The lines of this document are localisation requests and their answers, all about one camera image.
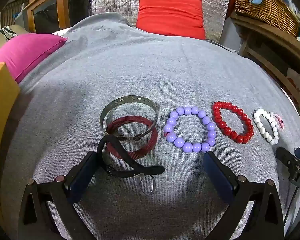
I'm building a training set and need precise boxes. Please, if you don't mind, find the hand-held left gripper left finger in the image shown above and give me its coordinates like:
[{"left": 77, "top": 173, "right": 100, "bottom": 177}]
[{"left": 17, "top": 151, "right": 100, "bottom": 240}]

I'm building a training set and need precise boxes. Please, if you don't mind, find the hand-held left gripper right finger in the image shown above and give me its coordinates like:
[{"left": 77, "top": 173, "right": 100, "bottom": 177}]
[{"left": 204, "top": 151, "right": 285, "bottom": 240}]

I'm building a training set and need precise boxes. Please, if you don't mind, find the pink small bead bracelet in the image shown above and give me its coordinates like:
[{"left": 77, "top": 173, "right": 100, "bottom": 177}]
[{"left": 270, "top": 112, "right": 284, "bottom": 130}]

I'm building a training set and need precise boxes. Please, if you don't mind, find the white bead bracelet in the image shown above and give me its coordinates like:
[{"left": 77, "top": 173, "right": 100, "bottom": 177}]
[{"left": 253, "top": 109, "right": 279, "bottom": 145}]

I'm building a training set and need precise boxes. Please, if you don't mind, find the red bead bracelet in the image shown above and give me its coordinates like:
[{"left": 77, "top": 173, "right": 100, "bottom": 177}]
[{"left": 212, "top": 101, "right": 254, "bottom": 144}]

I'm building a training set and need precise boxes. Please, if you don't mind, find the purple bead bracelet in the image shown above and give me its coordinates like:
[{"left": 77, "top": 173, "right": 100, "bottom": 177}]
[{"left": 164, "top": 107, "right": 216, "bottom": 153}]

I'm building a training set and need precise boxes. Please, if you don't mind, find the black strap bracelet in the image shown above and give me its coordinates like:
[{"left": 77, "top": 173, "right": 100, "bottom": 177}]
[{"left": 97, "top": 134, "right": 165, "bottom": 178}]

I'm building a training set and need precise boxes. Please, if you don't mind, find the silver ring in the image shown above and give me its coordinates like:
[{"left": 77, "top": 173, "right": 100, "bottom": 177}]
[{"left": 134, "top": 174, "right": 156, "bottom": 196}]

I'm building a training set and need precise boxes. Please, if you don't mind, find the dark red bangle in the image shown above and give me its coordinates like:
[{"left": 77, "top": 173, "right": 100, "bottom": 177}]
[{"left": 105, "top": 116, "right": 158, "bottom": 160}]

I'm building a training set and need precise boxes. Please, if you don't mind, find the silver metal bangle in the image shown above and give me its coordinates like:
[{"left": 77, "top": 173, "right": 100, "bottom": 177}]
[{"left": 100, "top": 95, "right": 158, "bottom": 142}]

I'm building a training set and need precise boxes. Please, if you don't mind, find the orange box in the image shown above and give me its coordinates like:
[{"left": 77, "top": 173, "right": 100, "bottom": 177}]
[{"left": 0, "top": 62, "right": 21, "bottom": 225}]

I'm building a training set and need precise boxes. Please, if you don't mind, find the grey blanket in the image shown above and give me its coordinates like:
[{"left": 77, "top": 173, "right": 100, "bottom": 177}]
[{"left": 0, "top": 12, "right": 300, "bottom": 240}]

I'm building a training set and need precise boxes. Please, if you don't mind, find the wooden shelf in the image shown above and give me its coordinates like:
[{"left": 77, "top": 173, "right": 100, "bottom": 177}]
[{"left": 230, "top": 12, "right": 300, "bottom": 125}]

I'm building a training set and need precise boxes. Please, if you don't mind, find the pink pillow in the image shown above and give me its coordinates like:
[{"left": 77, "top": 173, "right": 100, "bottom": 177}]
[{"left": 0, "top": 33, "right": 68, "bottom": 83}]

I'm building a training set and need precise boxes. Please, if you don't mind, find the pale pink bed sheet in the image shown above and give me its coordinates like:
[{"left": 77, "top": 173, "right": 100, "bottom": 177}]
[{"left": 51, "top": 26, "right": 74, "bottom": 37}]

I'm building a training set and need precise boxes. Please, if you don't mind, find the large wicker basket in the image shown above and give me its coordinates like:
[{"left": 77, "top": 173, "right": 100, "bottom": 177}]
[{"left": 232, "top": 0, "right": 300, "bottom": 38}]

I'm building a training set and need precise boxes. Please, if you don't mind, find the striped cloth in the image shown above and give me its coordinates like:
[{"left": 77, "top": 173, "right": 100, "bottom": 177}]
[{"left": 0, "top": 26, "right": 17, "bottom": 42}]

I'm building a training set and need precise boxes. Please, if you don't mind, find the wooden cabinet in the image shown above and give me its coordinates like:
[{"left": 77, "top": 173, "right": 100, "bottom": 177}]
[{"left": 22, "top": 0, "right": 90, "bottom": 34}]

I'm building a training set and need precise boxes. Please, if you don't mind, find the red pillow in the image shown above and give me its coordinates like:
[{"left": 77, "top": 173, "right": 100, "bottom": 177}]
[{"left": 136, "top": 0, "right": 206, "bottom": 40}]

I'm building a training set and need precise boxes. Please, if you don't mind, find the dark wicker basket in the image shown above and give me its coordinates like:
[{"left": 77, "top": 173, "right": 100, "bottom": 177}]
[{"left": 1, "top": 0, "right": 30, "bottom": 29}]

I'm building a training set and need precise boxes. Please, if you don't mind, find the black cable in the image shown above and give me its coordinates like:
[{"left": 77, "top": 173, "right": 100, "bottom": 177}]
[{"left": 284, "top": 187, "right": 298, "bottom": 230}]

